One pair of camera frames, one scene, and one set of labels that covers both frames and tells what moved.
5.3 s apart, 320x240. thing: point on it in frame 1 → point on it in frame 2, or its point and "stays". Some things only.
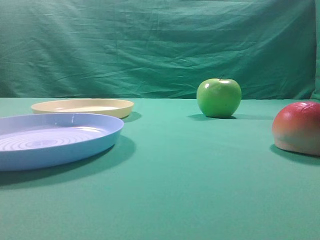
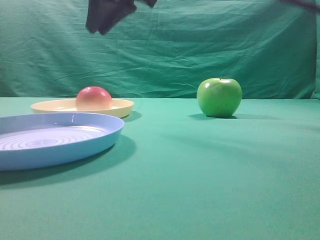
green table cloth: x=174 y=173 stays
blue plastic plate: x=41 y=140 stays
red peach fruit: x=296 y=128 → x=93 y=98
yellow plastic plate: x=116 y=108 stays
